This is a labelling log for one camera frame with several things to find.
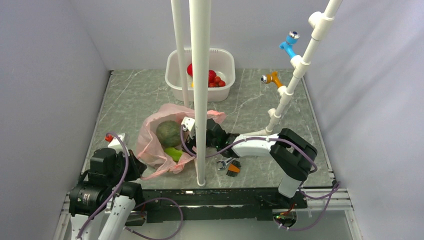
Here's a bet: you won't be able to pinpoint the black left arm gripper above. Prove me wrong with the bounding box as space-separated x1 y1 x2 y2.
107 148 148 186

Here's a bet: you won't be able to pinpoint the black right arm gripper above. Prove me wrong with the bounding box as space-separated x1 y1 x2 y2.
181 124 219 159

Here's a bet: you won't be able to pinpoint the pink plastic bag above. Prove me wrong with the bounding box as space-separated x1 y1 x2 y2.
135 103 227 181

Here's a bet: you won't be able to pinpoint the green fake starfruit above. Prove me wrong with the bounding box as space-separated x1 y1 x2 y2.
164 147 183 163

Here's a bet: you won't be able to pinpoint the green fake melon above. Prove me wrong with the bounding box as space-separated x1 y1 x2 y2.
156 120 181 148

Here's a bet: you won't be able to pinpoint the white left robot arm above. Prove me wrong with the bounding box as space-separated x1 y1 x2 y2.
69 147 147 240

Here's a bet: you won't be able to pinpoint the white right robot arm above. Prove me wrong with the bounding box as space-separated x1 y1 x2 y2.
205 118 318 208

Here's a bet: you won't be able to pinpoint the red fake cherry tomatoes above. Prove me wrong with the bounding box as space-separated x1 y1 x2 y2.
208 76 226 88

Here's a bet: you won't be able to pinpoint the red fake apple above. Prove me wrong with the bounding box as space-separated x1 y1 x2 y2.
186 63 193 77

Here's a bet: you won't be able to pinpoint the silver combination wrench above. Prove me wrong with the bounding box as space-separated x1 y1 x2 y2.
215 157 236 171

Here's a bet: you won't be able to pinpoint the black orange hex key set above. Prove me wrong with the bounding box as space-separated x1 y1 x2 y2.
226 160 241 177

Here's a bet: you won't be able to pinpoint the white plastic basin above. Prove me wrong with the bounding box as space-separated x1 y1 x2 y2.
164 48 236 102

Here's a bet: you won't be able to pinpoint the orange toy faucet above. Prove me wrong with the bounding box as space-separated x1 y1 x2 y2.
260 71 283 88

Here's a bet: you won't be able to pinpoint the blue toy faucet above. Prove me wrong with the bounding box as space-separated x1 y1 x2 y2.
279 31 300 59

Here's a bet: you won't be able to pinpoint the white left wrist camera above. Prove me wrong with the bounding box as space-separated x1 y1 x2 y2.
104 133 129 154

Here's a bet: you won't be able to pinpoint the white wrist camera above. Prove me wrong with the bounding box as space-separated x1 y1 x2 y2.
104 133 129 154
181 116 196 139

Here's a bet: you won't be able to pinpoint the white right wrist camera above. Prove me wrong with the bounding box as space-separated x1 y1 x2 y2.
181 116 196 139

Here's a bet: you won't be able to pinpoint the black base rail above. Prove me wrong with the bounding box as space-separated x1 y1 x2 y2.
135 187 308 223

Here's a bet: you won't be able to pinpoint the white pvc pipe frame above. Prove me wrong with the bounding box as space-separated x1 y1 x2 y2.
189 0 342 187

